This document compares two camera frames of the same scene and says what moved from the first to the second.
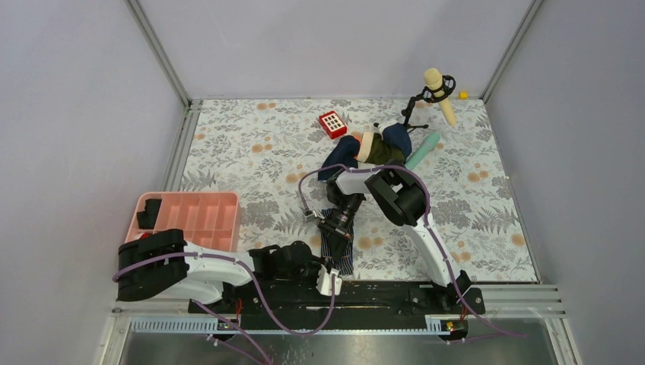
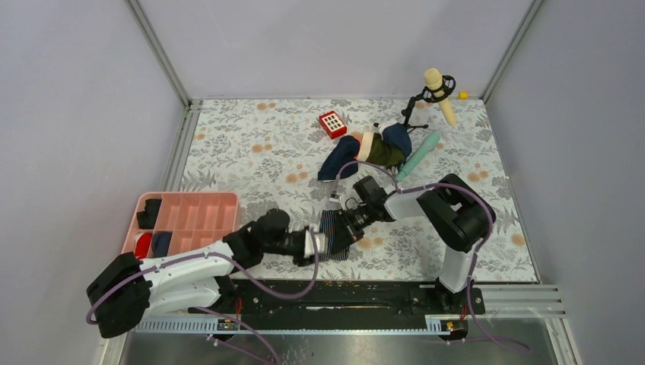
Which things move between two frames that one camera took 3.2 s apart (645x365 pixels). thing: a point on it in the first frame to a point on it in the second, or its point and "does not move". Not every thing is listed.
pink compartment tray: [208, 220] does not move
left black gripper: [317, 265] to [300, 260]
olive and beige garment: [374, 150] does not move
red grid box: [332, 124] does not move
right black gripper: [339, 235] to [356, 234]
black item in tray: [147, 219] does not move
